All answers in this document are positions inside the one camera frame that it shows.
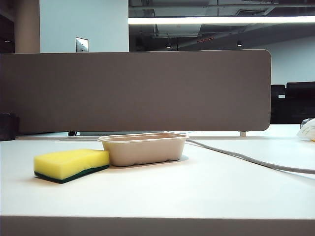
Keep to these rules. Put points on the beige paper lunch box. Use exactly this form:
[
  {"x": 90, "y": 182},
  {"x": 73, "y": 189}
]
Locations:
[{"x": 144, "y": 150}]

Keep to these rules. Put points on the yellow green cleaning sponge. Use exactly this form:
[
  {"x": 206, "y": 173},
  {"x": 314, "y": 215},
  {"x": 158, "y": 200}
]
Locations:
[{"x": 70, "y": 165}]

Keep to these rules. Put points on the brown desk divider panel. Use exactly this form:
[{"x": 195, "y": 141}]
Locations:
[{"x": 134, "y": 91}]

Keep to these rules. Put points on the black divider clamp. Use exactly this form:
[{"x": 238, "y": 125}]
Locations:
[{"x": 72, "y": 133}]

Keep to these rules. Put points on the white divider support foot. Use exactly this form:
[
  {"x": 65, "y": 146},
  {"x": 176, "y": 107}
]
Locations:
[{"x": 243, "y": 134}]

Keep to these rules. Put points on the long ceiling light strip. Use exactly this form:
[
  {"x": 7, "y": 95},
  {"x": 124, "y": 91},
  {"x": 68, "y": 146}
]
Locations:
[{"x": 221, "y": 20}]

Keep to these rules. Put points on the black office chair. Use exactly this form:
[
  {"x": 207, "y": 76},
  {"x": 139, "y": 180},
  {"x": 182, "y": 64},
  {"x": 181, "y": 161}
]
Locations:
[
  {"x": 278, "y": 103},
  {"x": 300, "y": 103}
]

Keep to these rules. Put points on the black cylindrical container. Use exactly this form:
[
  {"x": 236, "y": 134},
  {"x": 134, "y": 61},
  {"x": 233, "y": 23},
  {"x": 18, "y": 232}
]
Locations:
[{"x": 8, "y": 126}]

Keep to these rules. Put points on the white plastic bag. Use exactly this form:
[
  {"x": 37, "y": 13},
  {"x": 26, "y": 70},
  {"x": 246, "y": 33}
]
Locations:
[{"x": 307, "y": 130}]

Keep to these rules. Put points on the metal wall switch plate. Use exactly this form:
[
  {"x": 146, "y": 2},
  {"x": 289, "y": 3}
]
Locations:
[{"x": 82, "y": 45}]

